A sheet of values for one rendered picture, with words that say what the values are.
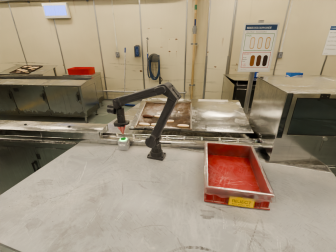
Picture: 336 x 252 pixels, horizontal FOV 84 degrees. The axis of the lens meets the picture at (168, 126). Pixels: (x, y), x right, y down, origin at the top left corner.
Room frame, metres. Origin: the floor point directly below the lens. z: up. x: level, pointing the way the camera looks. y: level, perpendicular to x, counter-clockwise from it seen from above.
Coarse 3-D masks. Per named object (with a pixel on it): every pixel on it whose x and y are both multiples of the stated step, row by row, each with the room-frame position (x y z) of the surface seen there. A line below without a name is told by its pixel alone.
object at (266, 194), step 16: (208, 144) 1.15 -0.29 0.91; (224, 144) 1.13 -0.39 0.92; (240, 144) 1.12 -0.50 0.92; (256, 160) 0.93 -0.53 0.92; (256, 176) 0.87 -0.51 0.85; (208, 192) 0.70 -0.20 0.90; (224, 192) 0.69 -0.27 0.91; (240, 192) 0.68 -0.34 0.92; (256, 192) 0.67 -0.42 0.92; (272, 192) 0.67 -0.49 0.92
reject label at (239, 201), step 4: (228, 200) 0.69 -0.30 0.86; (232, 200) 0.68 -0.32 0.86; (236, 200) 0.68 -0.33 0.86; (240, 200) 0.68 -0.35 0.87; (244, 200) 0.67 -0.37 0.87; (248, 200) 0.67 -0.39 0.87; (228, 204) 0.69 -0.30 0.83; (232, 204) 0.68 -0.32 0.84; (236, 204) 0.68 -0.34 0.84; (240, 204) 0.68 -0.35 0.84; (244, 204) 0.67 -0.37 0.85; (248, 204) 0.67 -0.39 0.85; (252, 204) 0.67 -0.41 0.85
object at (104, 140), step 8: (0, 136) 1.41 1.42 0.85; (8, 136) 1.40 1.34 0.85; (16, 136) 1.39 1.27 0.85; (24, 136) 1.39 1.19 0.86; (32, 136) 1.38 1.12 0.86; (40, 136) 1.38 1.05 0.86; (104, 136) 1.37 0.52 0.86; (136, 144) 1.29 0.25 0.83; (144, 144) 1.28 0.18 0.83; (168, 144) 1.26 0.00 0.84; (176, 144) 1.25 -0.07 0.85; (184, 144) 1.25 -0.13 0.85; (192, 144) 1.24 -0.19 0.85; (200, 144) 1.23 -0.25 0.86; (248, 144) 1.22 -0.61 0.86; (256, 144) 1.22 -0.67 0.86
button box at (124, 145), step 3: (117, 141) 1.23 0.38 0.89; (120, 141) 1.22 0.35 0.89; (123, 141) 1.22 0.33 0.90; (126, 141) 1.23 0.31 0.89; (120, 144) 1.22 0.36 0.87; (123, 144) 1.22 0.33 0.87; (126, 144) 1.22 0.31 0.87; (129, 144) 1.28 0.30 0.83; (120, 147) 1.22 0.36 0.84; (123, 147) 1.22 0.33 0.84; (126, 147) 1.22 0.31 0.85
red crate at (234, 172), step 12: (216, 156) 1.12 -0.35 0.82; (228, 156) 1.12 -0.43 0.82; (216, 168) 0.99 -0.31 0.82; (228, 168) 0.98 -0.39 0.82; (240, 168) 0.98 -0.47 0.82; (216, 180) 0.87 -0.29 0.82; (228, 180) 0.87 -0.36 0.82; (240, 180) 0.87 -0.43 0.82; (252, 180) 0.87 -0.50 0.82; (264, 204) 0.67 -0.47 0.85
